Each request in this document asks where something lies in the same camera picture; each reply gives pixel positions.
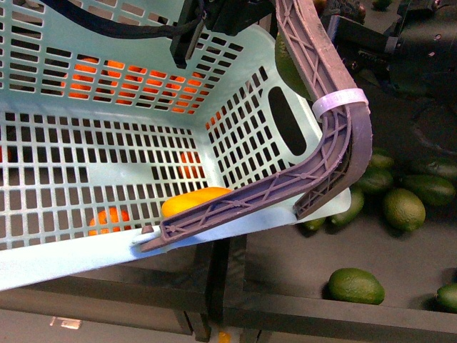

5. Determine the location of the yellow mango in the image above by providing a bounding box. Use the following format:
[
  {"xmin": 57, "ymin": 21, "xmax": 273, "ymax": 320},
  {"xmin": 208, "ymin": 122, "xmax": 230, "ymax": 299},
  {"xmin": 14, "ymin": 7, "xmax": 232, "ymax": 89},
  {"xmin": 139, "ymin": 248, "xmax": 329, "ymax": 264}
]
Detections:
[{"xmin": 161, "ymin": 187, "xmax": 231, "ymax": 218}]

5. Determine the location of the light blue plastic basket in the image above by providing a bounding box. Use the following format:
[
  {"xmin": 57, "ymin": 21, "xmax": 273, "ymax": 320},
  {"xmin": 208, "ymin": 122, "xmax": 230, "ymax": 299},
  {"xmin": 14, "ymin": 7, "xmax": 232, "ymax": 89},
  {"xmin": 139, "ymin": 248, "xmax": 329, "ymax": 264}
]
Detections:
[{"xmin": 1, "ymin": 1, "xmax": 322, "ymax": 290}]

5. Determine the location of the green avocado front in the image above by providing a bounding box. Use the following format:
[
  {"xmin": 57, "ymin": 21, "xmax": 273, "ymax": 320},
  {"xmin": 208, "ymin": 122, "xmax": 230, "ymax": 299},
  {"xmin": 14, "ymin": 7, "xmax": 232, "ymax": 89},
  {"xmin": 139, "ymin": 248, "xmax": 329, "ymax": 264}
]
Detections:
[{"xmin": 328, "ymin": 268, "xmax": 385, "ymax": 305}]

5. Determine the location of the white zip tie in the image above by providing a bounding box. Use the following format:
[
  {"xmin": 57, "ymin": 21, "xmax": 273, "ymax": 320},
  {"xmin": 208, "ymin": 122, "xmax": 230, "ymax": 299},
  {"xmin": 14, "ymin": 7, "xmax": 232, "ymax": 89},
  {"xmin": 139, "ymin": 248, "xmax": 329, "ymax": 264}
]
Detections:
[{"xmin": 311, "ymin": 88, "xmax": 369, "ymax": 122}]

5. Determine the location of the black sleeved cable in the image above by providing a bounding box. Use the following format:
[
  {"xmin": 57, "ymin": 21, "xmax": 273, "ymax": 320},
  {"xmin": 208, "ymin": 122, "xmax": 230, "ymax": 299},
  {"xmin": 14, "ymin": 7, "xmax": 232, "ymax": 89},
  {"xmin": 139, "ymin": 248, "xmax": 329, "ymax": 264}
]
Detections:
[{"xmin": 39, "ymin": 0, "xmax": 208, "ymax": 40}]

